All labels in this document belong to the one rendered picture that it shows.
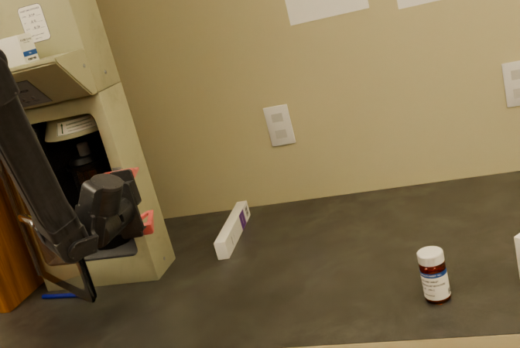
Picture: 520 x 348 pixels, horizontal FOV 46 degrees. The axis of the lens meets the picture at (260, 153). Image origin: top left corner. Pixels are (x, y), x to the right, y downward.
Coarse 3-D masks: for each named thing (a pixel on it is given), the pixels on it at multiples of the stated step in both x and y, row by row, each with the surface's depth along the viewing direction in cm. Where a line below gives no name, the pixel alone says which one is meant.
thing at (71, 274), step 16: (32, 128) 123; (0, 160) 145; (16, 192) 145; (32, 240) 149; (48, 256) 144; (48, 272) 149; (64, 272) 140; (80, 272) 131; (64, 288) 144; (80, 288) 135
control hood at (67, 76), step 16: (32, 64) 125; (48, 64) 124; (64, 64) 126; (80, 64) 131; (16, 80) 129; (32, 80) 129; (48, 80) 129; (64, 80) 129; (80, 80) 130; (48, 96) 134; (64, 96) 134; (80, 96) 134
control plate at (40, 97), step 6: (18, 84) 130; (24, 84) 130; (30, 84) 130; (24, 90) 132; (30, 90) 132; (36, 90) 132; (18, 96) 134; (24, 96) 134; (30, 96) 134; (36, 96) 134; (42, 96) 134; (24, 102) 136; (30, 102) 136; (36, 102) 136; (42, 102) 136
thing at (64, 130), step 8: (56, 120) 145; (64, 120) 144; (72, 120) 144; (80, 120) 144; (88, 120) 145; (48, 128) 147; (56, 128) 144; (64, 128) 144; (72, 128) 144; (80, 128) 144; (88, 128) 144; (96, 128) 145; (48, 136) 146; (56, 136) 144; (64, 136) 144; (72, 136) 143
